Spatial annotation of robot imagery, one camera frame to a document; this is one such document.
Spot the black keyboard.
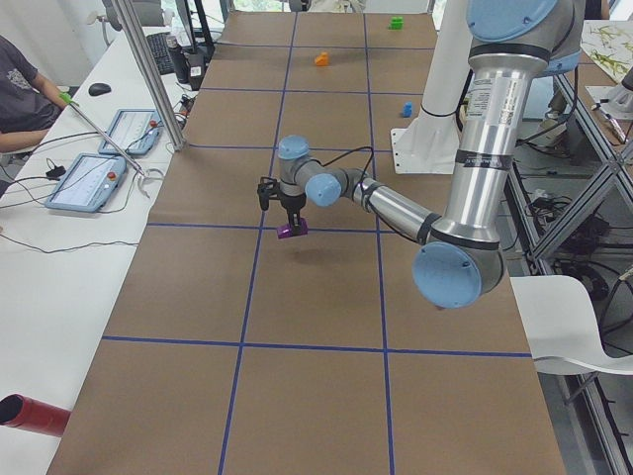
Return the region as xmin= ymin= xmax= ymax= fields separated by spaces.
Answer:
xmin=145 ymin=33 xmax=174 ymax=75

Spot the green toy block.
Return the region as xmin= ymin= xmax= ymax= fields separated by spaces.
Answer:
xmin=389 ymin=16 xmax=404 ymax=30

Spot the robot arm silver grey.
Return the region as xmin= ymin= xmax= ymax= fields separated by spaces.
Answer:
xmin=257 ymin=1 xmax=585 ymax=308

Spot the orange trapezoid block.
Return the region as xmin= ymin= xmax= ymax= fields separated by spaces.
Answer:
xmin=314 ymin=51 xmax=330 ymax=67

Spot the black water bottle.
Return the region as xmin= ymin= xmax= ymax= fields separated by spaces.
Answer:
xmin=165 ymin=35 xmax=189 ymax=84

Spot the purple trapezoid block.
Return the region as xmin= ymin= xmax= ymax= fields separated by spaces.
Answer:
xmin=276 ymin=218 xmax=309 ymax=239

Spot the grabber stick green tip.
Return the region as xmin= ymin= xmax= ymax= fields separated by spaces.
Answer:
xmin=59 ymin=92 xmax=164 ymax=198

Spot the red cylinder tube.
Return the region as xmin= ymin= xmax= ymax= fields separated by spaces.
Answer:
xmin=1 ymin=394 xmax=71 ymax=437

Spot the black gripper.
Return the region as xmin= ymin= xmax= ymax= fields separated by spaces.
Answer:
xmin=280 ymin=194 xmax=307 ymax=235

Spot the black computer mouse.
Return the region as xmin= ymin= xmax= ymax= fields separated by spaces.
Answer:
xmin=88 ymin=82 xmax=112 ymax=97

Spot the small blue toy block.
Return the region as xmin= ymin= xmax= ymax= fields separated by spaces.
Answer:
xmin=401 ymin=102 xmax=413 ymax=118

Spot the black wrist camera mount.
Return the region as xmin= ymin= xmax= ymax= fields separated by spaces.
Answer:
xmin=256 ymin=176 xmax=281 ymax=212

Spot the aluminium frame post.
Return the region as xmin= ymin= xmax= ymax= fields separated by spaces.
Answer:
xmin=112 ymin=0 xmax=186 ymax=151

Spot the near blue teach pendant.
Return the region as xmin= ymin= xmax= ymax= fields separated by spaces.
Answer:
xmin=45 ymin=153 xmax=128 ymax=213

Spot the far blue teach pendant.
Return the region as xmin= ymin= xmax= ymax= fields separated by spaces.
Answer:
xmin=106 ymin=109 xmax=162 ymax=156

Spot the blue teach pendant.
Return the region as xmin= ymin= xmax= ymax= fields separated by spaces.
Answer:
xmin=45 ymin=153 xmax=128 ymax=213
xmin=106 ymin=109 xmax=162 ymax=156

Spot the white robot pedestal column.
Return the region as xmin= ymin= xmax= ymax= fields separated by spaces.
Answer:
xmin=391 ymin=0 xmax=472 ymax=174

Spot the seated person dark shirt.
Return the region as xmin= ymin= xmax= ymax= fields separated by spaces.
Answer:
xmin=1 ymin=37 xmax=66 ymax=152

